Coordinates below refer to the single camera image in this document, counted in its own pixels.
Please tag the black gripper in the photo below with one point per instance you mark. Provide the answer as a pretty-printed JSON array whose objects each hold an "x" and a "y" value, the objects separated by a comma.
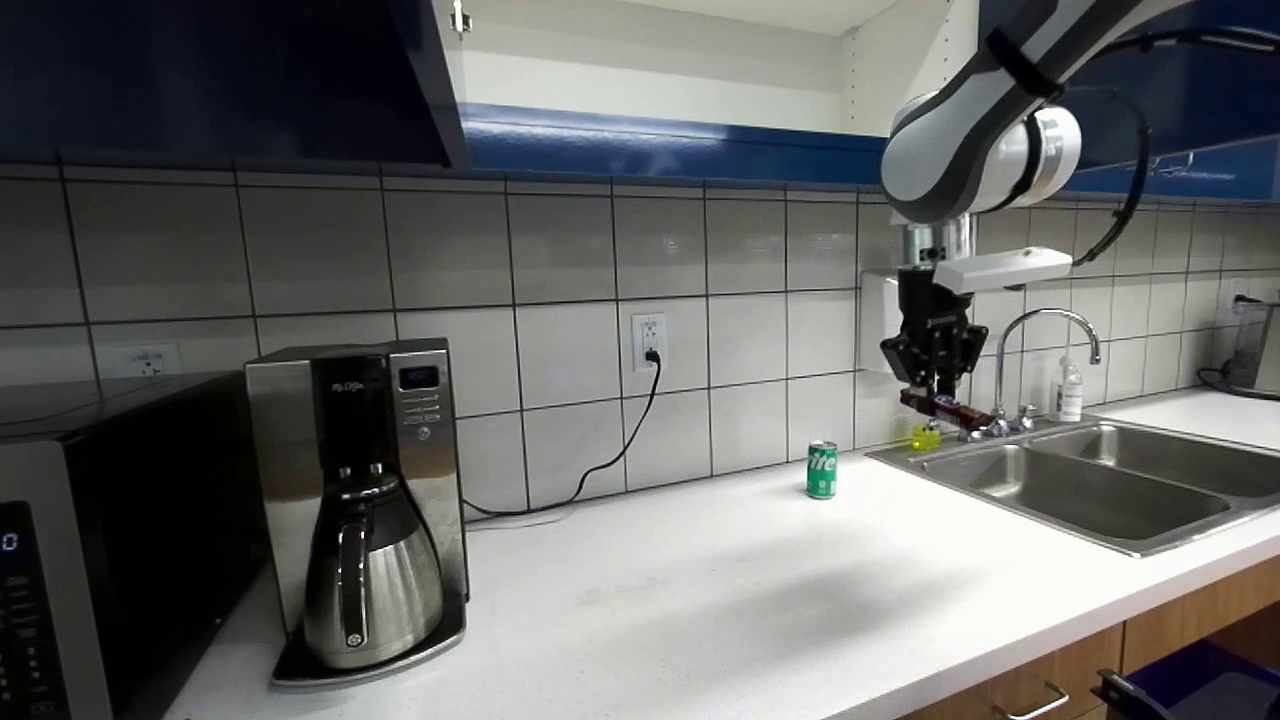
[{"x": 933, "y": 332}]

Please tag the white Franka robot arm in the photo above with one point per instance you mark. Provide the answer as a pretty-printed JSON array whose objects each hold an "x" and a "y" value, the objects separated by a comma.
[{"x": 983, "y": 142}]

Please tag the wooden lower cabinet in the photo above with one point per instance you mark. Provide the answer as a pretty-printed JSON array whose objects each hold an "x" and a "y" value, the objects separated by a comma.
[{"x": 1173, "y": 626}]

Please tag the blue cabinet door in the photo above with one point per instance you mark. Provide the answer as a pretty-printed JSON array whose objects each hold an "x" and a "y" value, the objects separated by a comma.
[
  {"x": 212, "y": 82},
  {"x": 1200, "y": 121}
]

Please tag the metal cabinet hinge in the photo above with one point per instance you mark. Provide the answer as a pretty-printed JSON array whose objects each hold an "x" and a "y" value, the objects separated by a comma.
[{"x": 462, "y": 16}]

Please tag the yellow dish soap bottle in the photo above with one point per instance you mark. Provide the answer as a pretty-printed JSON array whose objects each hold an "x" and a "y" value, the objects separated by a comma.
[{"x": 921, "y": 436}]

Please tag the chrome kitchen faucet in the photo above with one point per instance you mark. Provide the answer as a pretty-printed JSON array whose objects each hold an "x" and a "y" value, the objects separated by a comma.
[{"x": 1013, "y": 355}]

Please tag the small white pump bottle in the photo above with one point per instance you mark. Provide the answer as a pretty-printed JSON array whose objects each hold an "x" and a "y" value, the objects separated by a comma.
[{"x": 1071, "y": 396}]

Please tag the green soda can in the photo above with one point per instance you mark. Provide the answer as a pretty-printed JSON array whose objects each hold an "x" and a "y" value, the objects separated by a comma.
[{"x": 820, "y": 471}]

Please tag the stainless steel double sink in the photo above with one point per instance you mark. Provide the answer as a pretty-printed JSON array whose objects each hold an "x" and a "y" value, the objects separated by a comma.
[{"x": 1107, "y": 484}]

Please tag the black countertop appliance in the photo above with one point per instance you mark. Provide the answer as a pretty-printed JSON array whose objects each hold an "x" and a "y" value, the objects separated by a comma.
[{"x": 1255, "y": 348}]

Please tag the dark blue bin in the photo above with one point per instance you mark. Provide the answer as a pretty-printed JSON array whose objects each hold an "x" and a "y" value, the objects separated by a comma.
[{"x": 1193, "y": 681}]

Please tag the stainless steel coffee maker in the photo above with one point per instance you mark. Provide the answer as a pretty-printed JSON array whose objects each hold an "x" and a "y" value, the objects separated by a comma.
[{"x": 426, "y": 455}]

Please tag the stainless steel coffee carafe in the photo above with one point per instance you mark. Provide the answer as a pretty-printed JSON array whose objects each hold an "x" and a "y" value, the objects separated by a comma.
[{"x": 373, "y": 587}]

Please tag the black and silver microwave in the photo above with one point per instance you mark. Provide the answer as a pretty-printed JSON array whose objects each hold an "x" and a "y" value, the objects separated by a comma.
[{"x": 121, "y": 560}]

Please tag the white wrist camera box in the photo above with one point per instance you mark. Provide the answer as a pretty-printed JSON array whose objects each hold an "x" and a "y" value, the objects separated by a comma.
[{"x": 1007, "y": 264}]

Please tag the white wall outlet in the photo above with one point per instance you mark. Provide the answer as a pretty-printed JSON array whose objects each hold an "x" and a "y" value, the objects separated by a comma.
[
  {"x": 149, "y": 361},
  {"x": 648, "y": 332}
]

